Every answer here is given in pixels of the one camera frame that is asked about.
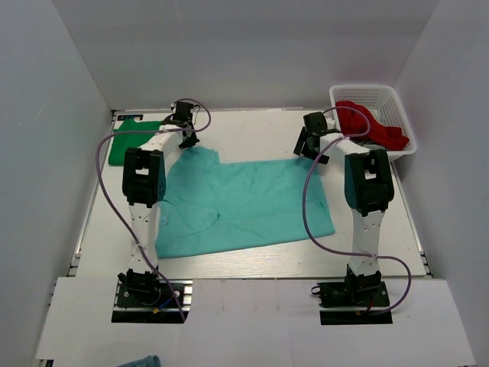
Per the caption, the teal t-shirt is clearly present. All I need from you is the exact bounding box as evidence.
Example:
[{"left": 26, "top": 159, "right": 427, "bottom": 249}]
[{"left": 155, "top": 148, "right": 335, "bottom": 259}]

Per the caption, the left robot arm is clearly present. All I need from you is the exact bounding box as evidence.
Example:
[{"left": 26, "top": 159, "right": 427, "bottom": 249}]
[{"left": 119, "top": 100, "right": 200, "bottom": 306}]

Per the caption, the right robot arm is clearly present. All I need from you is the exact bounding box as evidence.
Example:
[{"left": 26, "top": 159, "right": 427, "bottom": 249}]
[{"left": 294, "top": 112, "right": 394, "bottom": 305}]

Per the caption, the red t-shirt in basket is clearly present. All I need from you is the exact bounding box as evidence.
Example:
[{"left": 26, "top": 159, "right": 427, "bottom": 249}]
[{"left": 335, "top": 101, "right": 410, "bottom": 151}]

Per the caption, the blue label sticker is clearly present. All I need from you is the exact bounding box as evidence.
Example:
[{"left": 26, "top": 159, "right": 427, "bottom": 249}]
[{"left": 117, "top": 114, "right": 144, "bottom": 121}]

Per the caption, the grey garment in basket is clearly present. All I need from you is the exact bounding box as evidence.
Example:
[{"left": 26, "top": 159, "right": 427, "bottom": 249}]
[{"left": 355, "top": 140, "right": 387, "bottom": 151}]

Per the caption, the folded green t-shirt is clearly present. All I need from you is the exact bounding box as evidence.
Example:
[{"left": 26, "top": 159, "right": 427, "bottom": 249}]
[{"left": 108, "top": 119, "right": 161, "bottom": 166}]

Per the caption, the white plastic basket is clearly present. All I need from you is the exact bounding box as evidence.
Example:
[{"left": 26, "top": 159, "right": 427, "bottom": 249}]
[{"left": 329, "top": 84, "right": 417, "bottom": 161}]

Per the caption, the dark teal cloth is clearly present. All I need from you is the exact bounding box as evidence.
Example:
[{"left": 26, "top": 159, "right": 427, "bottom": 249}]
[{"left": 119, "top": 355, "right": 162, "bottom": 367}]

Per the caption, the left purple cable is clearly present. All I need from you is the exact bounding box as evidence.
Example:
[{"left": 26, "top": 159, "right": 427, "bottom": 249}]
[{"left": 95, "top": 97, "right": 212, "bottom": 322}]

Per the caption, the purple cable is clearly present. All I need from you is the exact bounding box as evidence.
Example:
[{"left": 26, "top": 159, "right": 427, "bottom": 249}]
[
  {"left": 301, "top": 106, "right": 413, "bottom": 317},
  {"left": 95, "top": 97, "right": 212, "bottom": 322}
]

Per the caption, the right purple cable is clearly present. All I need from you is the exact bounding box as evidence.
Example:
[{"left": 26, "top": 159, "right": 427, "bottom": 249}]
[{"left": 301, "top": 106, "right": 413, "bottom": 317}]

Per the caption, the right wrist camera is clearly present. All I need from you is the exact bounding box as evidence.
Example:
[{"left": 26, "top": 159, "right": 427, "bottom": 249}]
[{"left": 325, "top": 117, "right": 338, "bottom": 133}]

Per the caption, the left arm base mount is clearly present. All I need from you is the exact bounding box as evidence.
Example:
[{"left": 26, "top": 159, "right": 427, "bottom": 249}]
[{"left": 111, "top": 281, "right": 184, "bottom": 324}]

